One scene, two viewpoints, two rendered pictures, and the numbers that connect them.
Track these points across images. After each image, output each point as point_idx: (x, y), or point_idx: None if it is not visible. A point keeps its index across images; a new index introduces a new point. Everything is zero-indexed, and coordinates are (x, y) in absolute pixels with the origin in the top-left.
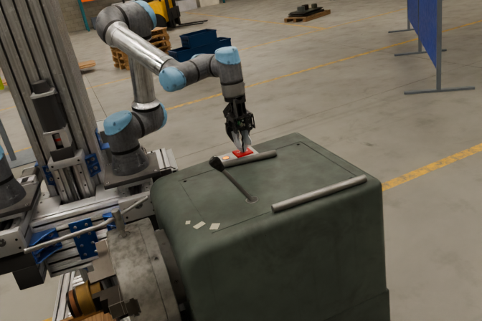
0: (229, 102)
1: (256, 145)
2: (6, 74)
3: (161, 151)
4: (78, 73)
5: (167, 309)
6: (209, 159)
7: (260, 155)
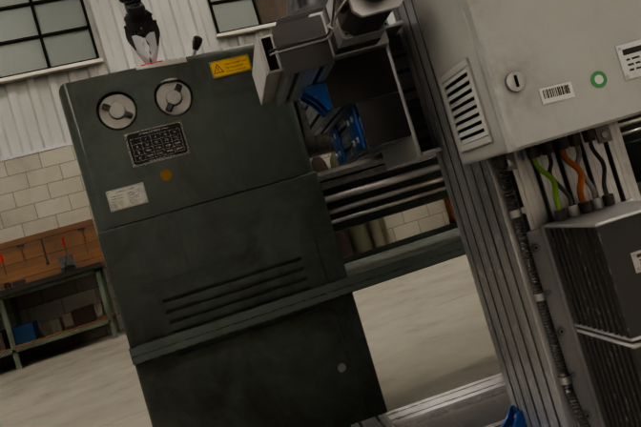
0: None
1: (128, 70)
2: None
3: (284, 31)
4: None
5: None
6: (199, 36)
7: None
